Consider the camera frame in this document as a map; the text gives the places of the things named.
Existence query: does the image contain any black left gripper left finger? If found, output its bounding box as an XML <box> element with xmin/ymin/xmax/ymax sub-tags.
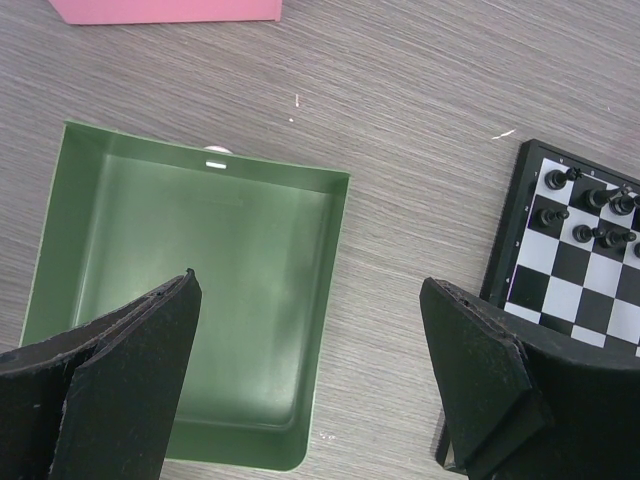
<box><xmin>1</xmin><ymin>270</ymin><xmax>202</xmax><ymax>479</ymax></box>

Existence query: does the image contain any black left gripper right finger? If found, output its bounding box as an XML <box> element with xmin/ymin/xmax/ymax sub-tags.
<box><xmin>420</xmin><ymin>278</ymin><xmax>639</xmax><ymax>479</ymax></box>

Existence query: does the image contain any black white chessboard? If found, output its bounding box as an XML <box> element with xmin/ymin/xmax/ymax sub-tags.
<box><xmin>434</xmin><ymin>138</ymin><xmax>640</xmax><ymax>471</ymax></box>

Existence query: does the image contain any green plastic tray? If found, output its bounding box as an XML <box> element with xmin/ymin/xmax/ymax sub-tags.
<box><xmin>21</xmin><ymin>121</ymin><xmax>350</xmax><ymax>471</ymax></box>

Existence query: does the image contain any pink plastic box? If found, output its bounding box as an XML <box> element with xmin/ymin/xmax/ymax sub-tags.
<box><xmin>49</xmin><ymin>0</ymin><xmax>283</xmax><ymax>25</ymax></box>

